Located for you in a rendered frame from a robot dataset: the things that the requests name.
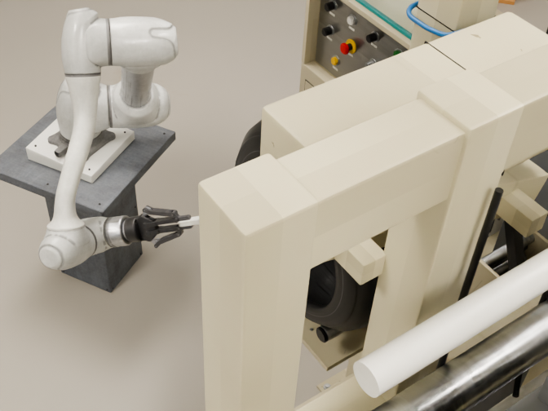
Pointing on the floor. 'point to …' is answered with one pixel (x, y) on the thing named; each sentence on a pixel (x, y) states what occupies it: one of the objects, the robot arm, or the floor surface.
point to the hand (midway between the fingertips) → (191, 221)
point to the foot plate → (332, 380)
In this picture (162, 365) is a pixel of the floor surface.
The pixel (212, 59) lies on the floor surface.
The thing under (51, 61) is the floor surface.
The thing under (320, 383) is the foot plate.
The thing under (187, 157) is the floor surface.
